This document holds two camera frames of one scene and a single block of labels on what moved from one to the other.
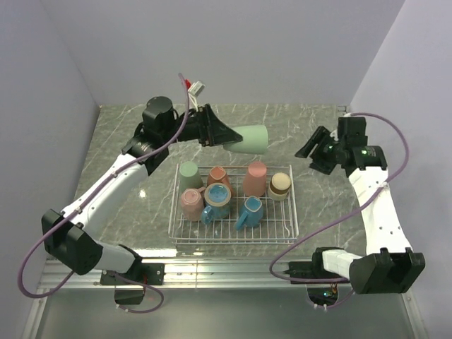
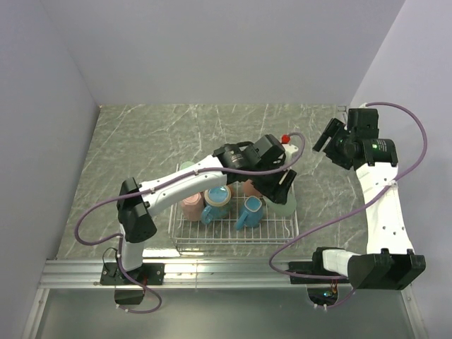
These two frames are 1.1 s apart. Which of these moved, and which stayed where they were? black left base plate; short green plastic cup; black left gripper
Moved: black left gripper; short green plastic cup
Stayed: black left base plate
